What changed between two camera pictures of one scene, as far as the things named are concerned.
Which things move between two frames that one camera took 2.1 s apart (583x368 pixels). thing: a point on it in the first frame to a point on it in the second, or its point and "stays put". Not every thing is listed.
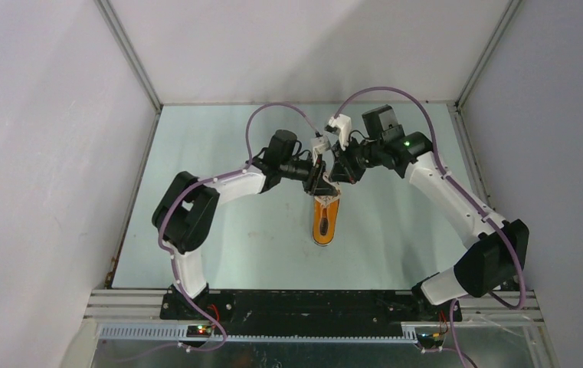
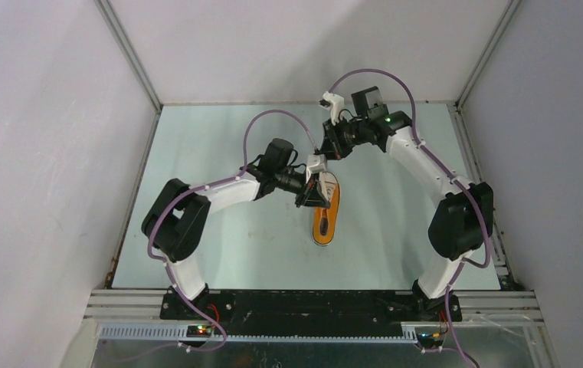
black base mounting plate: [308, 313] stays put
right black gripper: [343, 170] to [332, 146]
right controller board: [430, 340] stays put
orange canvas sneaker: [325, 218] stays put
